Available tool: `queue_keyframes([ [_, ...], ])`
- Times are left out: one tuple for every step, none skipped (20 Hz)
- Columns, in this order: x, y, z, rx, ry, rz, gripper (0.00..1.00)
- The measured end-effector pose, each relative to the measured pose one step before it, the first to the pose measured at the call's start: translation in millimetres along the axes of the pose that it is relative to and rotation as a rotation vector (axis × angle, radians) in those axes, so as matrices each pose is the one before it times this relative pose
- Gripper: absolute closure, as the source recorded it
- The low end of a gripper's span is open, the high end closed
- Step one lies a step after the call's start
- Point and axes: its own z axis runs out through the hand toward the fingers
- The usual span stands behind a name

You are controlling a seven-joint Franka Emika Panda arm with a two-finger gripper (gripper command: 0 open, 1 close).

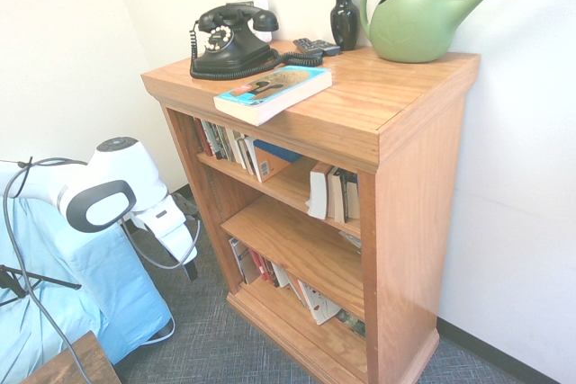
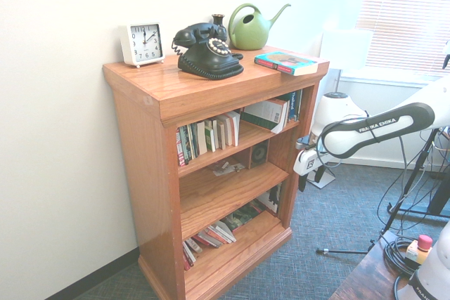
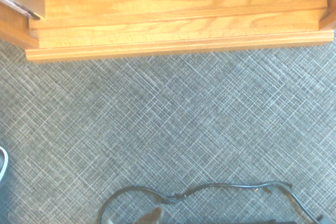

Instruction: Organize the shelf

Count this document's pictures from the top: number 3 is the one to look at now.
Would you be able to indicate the wooden oak bookcase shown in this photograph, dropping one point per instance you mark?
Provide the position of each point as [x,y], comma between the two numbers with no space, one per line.
[183,11]

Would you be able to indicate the brown blurry object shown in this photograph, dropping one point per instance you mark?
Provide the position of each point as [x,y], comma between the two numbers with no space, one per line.
[152,216]

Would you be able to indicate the white rimmed grey object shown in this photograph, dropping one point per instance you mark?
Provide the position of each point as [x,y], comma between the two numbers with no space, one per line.
[3,163]

